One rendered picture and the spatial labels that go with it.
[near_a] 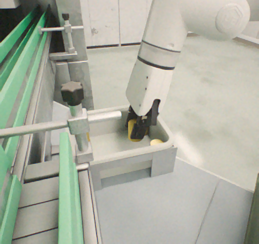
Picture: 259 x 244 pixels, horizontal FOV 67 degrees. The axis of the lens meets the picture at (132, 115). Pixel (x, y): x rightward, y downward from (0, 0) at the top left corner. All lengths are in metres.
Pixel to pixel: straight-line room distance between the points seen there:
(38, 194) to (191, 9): 0.34
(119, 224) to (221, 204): 0.20
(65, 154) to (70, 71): 0.95
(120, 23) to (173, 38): 3.64
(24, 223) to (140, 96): 0.26
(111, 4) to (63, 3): 2.86
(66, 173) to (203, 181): 0.34
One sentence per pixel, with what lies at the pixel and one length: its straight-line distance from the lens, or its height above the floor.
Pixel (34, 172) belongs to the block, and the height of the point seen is 0.88.
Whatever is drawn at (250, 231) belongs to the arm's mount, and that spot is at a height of 0.77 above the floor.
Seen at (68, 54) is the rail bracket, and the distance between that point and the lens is 0.89.
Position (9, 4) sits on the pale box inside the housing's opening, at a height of 1.02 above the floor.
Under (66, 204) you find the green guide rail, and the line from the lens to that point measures 0.19.
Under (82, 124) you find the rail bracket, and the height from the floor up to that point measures 0.96.
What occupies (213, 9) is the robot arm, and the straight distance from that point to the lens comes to 0.35.
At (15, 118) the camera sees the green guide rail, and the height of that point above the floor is 0.91.
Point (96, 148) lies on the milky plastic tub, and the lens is 0.50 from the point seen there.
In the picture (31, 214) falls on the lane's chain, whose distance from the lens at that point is 0.30.
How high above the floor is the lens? 1.12
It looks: 35 degrees down
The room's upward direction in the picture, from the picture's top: straight up
